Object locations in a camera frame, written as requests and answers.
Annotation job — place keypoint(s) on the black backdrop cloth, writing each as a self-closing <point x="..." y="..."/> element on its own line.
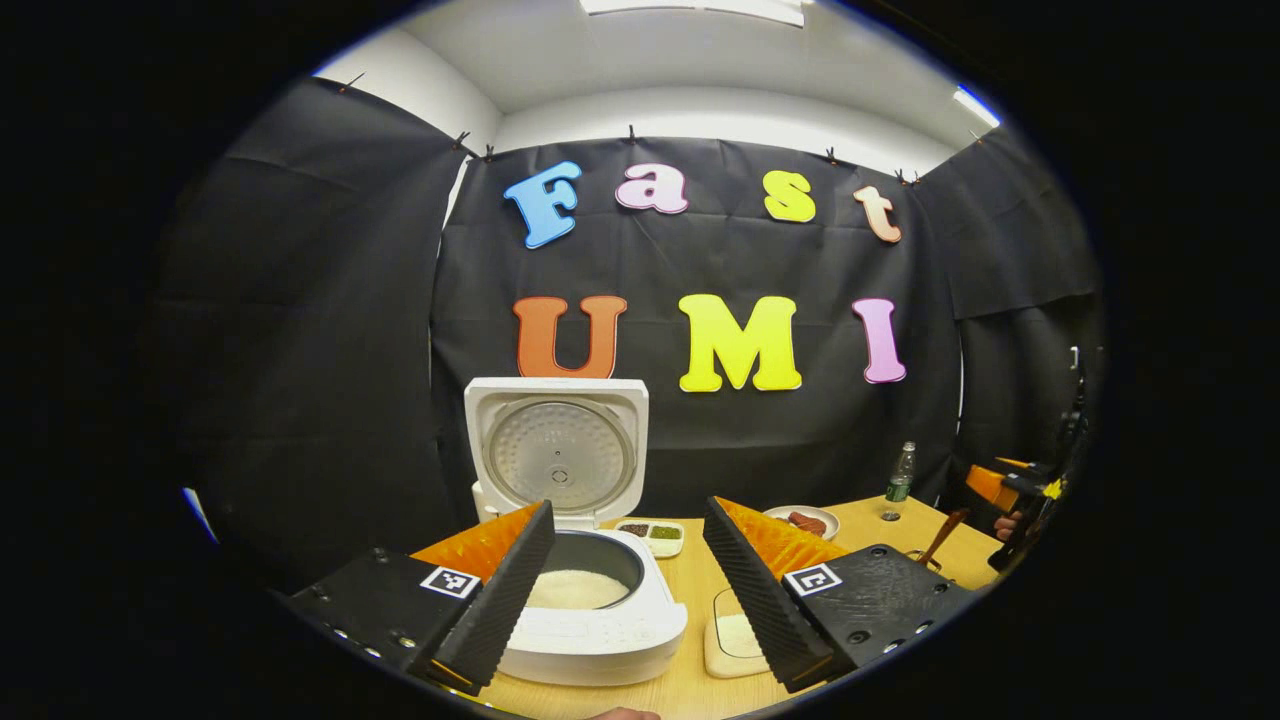
<point x="300" y="350"/>

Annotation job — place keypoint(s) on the white divided seasoning dish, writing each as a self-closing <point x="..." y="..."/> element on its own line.
<point x="650" y="535"/>

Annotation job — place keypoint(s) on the clear glass bowl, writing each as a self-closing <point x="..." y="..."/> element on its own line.
<point x="725" y="600"/>

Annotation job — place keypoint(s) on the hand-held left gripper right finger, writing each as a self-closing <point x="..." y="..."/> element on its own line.
<point x="760" y="600"/>

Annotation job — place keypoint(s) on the long ceiling light panel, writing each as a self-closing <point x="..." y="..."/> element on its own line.
<point x="700" y="8"/>

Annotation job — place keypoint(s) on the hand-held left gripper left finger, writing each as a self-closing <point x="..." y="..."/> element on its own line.
<point x="500" y="600"/>

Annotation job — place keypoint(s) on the clear plastic water bottle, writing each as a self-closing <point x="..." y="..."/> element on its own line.
<point x="898" y="485"/>

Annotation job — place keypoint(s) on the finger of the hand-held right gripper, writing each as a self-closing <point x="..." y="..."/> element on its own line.
<point x="990" y="485"/>

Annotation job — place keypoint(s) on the white rice cooker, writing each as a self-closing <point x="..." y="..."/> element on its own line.
<point x="600" y="640"/>

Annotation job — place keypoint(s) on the brown meat piece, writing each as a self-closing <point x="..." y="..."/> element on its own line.
<point x="805" y="523"/>

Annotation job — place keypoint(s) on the white round plate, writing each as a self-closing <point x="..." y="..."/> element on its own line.
<point x="800" y="510"/>

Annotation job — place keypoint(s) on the small ceiling light panel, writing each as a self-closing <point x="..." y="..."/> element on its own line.
<point x="975" y="105"/>

